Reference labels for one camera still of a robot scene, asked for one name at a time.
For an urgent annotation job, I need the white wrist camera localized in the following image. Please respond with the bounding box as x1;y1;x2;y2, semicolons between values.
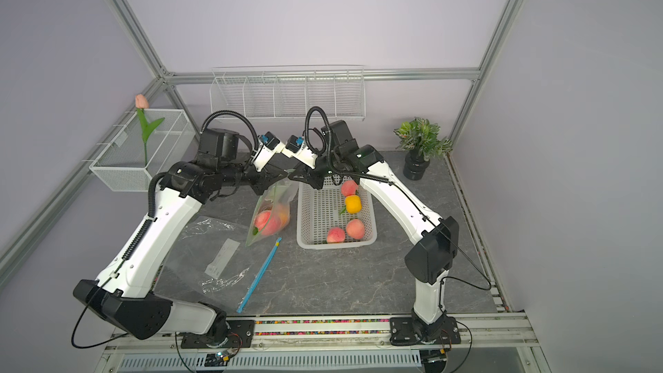
252;132;285;172
282;135;318;169

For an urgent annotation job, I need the white wire wall shelf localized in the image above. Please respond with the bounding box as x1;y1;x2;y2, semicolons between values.
209;65;366;119

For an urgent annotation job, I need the pink peach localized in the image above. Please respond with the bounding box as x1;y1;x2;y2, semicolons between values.
253;210;280;237
340;180;358;198
345;219;365;241
326;227;346;245

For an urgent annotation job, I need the black plant vase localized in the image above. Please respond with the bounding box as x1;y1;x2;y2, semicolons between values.
403;150;430;181

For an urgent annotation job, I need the orange peach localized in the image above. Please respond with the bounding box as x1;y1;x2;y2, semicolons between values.
276;204;290;230

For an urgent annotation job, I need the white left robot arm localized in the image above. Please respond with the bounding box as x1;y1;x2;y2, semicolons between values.
73;130;286;345

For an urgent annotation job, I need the white wire side basket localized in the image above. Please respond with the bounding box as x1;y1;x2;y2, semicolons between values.
89;109;196;192

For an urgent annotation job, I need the white plastic perforated basket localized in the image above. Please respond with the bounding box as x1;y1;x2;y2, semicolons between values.
297;177;377;250

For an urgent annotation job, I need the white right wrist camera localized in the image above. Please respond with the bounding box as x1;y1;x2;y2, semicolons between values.
282;135;318;169

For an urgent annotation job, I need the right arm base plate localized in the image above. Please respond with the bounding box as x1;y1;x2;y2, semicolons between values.
390;314;461;346

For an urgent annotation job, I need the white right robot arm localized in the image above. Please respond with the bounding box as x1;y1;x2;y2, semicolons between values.
288;120;459;344

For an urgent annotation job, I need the white vent grille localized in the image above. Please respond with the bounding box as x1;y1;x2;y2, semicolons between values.
115;350;422;372

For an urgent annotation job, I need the yellow peach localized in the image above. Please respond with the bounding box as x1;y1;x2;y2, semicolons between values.
345;194;363;214

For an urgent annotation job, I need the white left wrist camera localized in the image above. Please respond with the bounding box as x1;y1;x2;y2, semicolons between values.
252;132;285;172

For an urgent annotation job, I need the clear bag with blue zipper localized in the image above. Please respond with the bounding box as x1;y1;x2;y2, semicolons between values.
169;216;281;314

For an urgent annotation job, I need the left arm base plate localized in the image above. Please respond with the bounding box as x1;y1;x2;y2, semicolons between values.
181;318;256;350

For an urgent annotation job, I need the green artificial plant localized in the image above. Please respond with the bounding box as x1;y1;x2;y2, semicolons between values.
394;117;452;162

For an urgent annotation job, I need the pink artificial tulip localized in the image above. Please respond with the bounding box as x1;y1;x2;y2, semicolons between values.
135;94;164;166

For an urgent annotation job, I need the green printed zip-top bag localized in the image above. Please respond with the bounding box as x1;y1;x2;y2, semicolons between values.
245;179;299;247

